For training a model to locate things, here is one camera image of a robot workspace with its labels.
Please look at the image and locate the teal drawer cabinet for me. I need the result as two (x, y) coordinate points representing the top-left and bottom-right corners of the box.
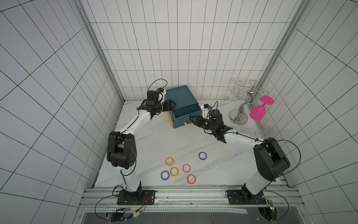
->
(165, 85), (202, 128)

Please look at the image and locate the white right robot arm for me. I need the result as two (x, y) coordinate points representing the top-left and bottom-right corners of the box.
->
(189, 109), (291, 201)

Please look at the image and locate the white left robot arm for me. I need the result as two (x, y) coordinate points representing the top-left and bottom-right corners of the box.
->
(107, 100), (176, 193)

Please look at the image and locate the chrome glass holder stand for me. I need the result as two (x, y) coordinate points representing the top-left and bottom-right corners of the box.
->
(228, 80), (269, 126)

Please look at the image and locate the clear hanging wine glass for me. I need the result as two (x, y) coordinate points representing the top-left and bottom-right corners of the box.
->
(229, 78), (245, 102)

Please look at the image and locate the pink plastic goblet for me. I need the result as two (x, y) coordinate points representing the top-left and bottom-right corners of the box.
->
(250, 96), (274, 121)

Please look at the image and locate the clear glass on table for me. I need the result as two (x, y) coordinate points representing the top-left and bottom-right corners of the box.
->
(254, 129), (267, 139)

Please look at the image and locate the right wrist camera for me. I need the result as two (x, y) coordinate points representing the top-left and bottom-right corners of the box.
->
(200, 104), (212, 118)

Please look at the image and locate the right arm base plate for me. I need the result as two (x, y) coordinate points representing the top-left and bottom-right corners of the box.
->
(225, 189), (267, 205)

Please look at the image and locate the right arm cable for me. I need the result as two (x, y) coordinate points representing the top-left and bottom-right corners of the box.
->
(255, 139), (302, 222)

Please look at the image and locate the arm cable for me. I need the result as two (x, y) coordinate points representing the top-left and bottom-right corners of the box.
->
(94, 184), (146, 223)
(255, 139), (302, 222)

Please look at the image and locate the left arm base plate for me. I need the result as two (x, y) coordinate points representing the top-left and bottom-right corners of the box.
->
(117, 190), (156, 205)

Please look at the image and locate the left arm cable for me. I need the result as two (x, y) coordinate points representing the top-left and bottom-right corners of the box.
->
(94, 184), (146, 223)

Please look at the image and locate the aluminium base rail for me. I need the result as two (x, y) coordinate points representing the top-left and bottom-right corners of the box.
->
(79, 185), (305, 214)

